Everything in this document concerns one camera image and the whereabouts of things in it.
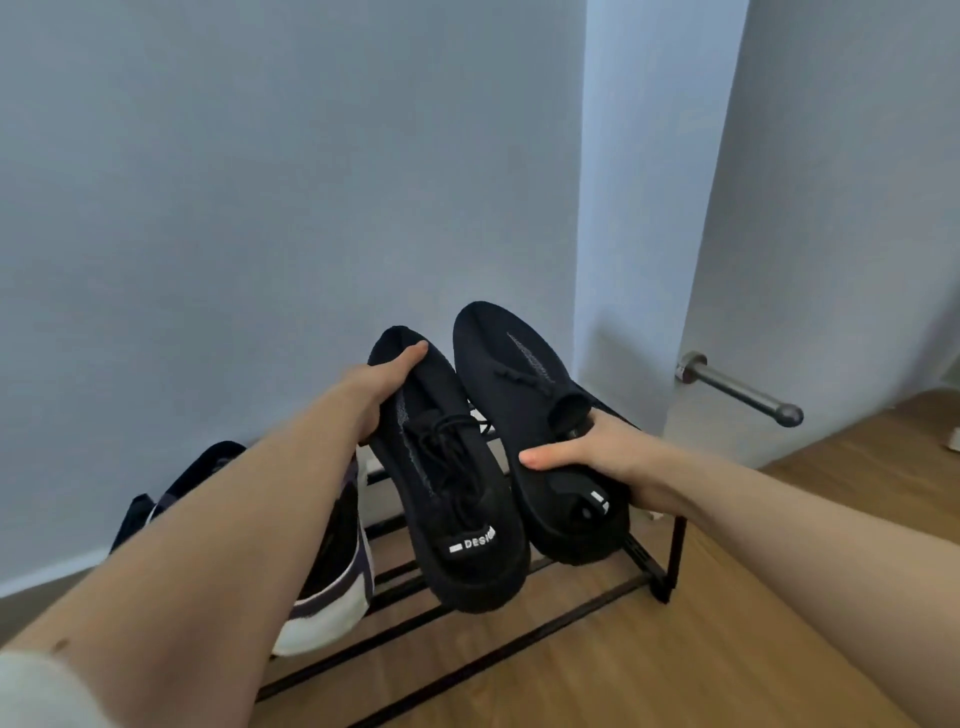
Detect person's right forearm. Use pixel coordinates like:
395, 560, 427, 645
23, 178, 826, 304
660, 444, 960, 706

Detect black knit sneaker with laces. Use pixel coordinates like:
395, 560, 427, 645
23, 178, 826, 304
365, 325, 532, 615

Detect metal door stopper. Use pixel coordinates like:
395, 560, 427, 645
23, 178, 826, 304
674, 351, 805, 429

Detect person's right hand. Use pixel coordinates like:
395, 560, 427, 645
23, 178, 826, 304
519, 408, 687, 519

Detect person's left forearm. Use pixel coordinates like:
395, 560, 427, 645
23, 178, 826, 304
0, 378, 363, 728

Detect black metal shoe rack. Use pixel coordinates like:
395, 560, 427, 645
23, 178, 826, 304
255, 408, 689, 728

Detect white sleeve cuff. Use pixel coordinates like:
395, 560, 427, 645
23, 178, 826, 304
0, 649, 114, 728

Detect white door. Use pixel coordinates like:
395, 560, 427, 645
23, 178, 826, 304
663, 0, 960, 470

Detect white and purple sneaker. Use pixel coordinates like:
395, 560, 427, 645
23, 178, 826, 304
110, 441, 375, 659

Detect person's left hand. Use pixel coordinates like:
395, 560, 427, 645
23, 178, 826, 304
339, 339, 429, 444

